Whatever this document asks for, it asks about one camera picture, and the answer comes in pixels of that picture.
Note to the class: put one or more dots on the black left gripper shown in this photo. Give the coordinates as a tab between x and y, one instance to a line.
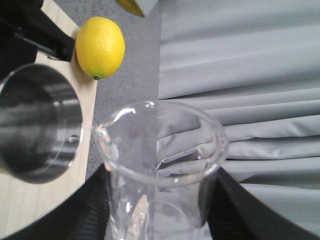
34	31

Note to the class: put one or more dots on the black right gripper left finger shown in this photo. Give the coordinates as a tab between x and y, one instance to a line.
83	216

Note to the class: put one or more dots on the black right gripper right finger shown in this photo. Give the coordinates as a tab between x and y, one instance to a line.
235	214

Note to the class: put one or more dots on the clear glass beaker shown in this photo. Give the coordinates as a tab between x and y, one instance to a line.
162	159

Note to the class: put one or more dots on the steel double jigger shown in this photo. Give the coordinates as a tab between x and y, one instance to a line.
41	124

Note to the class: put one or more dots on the yellow lemon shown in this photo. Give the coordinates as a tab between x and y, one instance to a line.
100	47

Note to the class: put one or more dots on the wooden cutting board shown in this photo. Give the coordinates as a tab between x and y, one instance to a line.
22	203

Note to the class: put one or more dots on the grey curtain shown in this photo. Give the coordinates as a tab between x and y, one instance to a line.
255	66

